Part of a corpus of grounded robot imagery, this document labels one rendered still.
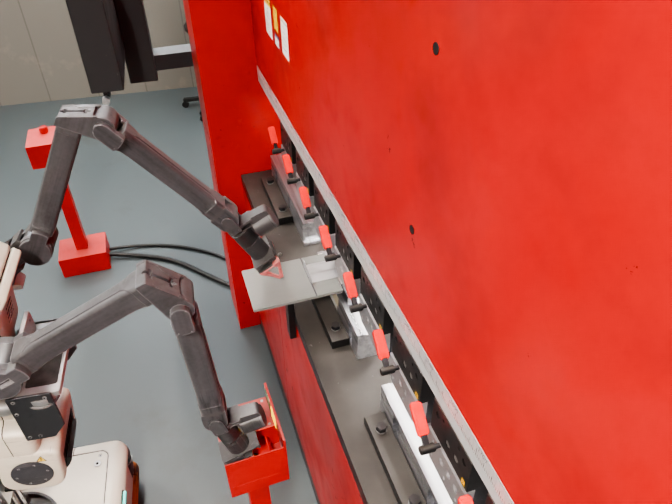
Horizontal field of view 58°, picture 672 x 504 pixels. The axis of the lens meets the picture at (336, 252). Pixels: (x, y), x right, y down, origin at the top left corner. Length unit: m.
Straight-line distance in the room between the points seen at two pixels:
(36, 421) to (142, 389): 1.30
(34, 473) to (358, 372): 0.90
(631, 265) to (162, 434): 2.35
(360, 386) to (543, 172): 1.09
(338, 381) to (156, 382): 1.41
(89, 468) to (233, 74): 1.50
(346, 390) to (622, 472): 1.04
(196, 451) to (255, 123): 1.35
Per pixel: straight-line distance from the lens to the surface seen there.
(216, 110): 2.40
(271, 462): 1.68
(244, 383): 2.84
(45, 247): 1.68
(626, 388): 0.67
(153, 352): 3.07
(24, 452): 1.82
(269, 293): 1.75
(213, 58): 2.33
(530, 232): 0.74
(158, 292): 1.20
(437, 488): 1.41
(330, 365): 1.72
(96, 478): 2.37
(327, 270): 1.81
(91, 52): 2.45
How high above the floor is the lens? 2.17
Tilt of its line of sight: 39 degrees down
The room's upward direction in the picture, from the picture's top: 1 degrees counter-clockwise
